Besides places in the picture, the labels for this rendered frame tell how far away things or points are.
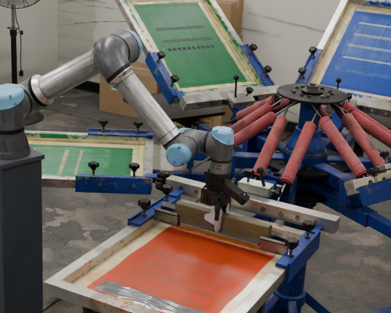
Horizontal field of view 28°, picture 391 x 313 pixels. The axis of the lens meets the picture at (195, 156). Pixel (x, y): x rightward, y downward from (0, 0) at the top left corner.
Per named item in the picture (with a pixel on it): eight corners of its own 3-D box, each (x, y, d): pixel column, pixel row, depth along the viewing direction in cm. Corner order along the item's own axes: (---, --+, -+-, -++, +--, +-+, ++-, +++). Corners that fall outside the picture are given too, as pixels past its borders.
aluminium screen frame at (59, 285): (219, 354, 208) (220, 341, 207) (43, 292, 232) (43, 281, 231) (316, 243, 274) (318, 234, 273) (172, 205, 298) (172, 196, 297)
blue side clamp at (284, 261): (288, 284, 248) (290, 264, 246) (273, 279, 251) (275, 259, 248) (318, 248, 274) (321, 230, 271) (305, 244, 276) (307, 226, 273)
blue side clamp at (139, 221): (139, 240, 272) (139, 222, 269) (126, 236, 274) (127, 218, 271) (180, 210, 297) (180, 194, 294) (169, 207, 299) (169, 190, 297)
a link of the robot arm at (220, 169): (236, 159, 264) (225, 166, 257) (234, 171, 265) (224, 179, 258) (216, 154, 267) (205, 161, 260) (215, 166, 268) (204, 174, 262)
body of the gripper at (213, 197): (209, 197, 273) (211, 165, 269) (231, 203, 269) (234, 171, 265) (199, 204, 267) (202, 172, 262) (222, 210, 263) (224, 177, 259)
